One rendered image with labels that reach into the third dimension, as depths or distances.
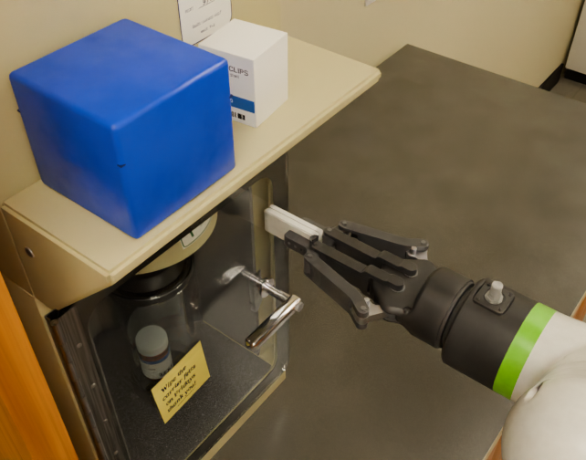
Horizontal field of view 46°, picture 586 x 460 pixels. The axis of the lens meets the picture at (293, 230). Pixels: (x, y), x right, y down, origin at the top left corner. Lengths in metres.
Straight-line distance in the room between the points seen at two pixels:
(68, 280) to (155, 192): 0.10
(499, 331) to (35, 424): 0.38
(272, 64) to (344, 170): 0.91
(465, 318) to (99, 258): 0.33
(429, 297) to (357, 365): 0.45
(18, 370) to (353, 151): 1.12
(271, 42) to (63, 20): 0.15
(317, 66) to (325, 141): 0.89
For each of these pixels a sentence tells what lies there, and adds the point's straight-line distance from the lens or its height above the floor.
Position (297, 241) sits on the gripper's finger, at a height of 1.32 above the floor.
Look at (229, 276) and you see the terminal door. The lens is 0.76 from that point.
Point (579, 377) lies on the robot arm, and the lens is 0.53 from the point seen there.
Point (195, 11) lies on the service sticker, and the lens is 0.59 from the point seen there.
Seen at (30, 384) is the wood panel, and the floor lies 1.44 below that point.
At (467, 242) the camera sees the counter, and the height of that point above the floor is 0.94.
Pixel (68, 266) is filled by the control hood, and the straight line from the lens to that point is 0.48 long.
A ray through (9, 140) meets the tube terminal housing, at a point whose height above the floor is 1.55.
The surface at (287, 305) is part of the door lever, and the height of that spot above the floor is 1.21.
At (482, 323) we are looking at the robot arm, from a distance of 0.63.
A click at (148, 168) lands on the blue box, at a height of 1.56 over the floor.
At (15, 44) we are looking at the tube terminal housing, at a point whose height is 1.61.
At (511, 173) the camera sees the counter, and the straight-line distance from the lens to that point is 1.50.
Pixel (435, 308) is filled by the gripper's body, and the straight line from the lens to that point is 0.65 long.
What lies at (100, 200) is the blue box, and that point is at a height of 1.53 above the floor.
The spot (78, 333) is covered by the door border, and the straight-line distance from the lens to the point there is 0.62.
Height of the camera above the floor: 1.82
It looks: 43 degrees down
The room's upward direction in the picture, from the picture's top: straight up
